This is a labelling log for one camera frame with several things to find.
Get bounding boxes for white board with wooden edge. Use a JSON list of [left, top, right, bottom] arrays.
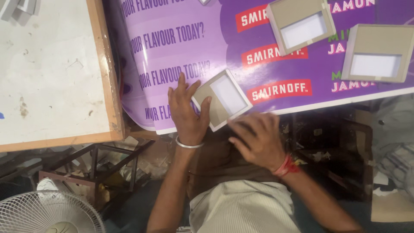
[[0, 0, 125, 153]]

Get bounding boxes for dark wooden crate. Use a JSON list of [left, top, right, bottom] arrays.
[[281, 108, 374, 203]]

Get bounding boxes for person's right hand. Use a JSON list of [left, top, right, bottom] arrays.
[[228, 112, 288, 173]]

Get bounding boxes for person's brown trousers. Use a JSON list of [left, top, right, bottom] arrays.
[[187, 124, 282, 198]]

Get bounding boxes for purple printed banner sheet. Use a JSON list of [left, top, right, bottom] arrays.
[[103, 0, 414, 135]]

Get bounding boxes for white foam pieces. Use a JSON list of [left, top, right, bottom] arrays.
[[0, 0, 42, 26]]

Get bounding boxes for brown cardboard piece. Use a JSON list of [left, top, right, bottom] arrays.
[[371, 190, 414, 224]]

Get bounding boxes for silver bangle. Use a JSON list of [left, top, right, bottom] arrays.
[[175, 136, 205, 149]]

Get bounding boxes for small cardboard frame white window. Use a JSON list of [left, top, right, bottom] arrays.
[[191, 69, 253, 132]]

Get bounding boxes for red thread wristband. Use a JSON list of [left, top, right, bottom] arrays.
[[272, 154, 301, 178]]

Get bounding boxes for person's striped beige shirt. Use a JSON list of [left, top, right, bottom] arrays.
[[188, 179, 302, 233]]

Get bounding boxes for white wire-guard fan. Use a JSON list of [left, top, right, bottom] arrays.
[[0, 190, 106, 233]]

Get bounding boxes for dark metal stool frame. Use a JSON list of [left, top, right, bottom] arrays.
[[38, 139, 156, 195]]

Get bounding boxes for person's left hand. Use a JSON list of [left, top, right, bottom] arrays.
[[168, 73, 213, 148]]

